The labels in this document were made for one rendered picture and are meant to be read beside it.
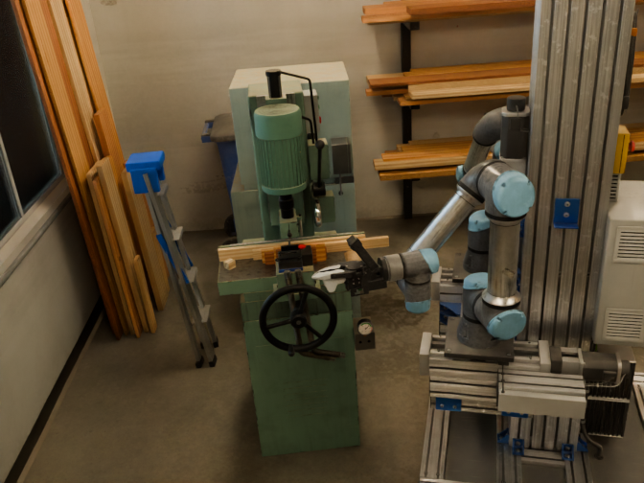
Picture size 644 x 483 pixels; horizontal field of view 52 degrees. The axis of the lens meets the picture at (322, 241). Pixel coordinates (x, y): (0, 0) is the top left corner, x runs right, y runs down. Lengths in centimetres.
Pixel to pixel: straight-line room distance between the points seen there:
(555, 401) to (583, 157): 76
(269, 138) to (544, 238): 101
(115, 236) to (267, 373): 140
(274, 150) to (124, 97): 264
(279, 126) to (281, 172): 17
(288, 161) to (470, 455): 133
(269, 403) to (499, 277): 128
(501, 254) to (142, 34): 341
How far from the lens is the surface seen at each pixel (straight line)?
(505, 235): 197
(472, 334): 226
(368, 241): 271
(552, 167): 220
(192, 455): 319
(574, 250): 233
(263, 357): 277
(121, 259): 387
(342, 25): 474
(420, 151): 464
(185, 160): 502
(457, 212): 203
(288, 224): 260
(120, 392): 367
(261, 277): 258
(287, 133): 244
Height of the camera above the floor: 214
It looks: 26 degrees down
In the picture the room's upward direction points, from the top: 4 degrees counter-clockwise
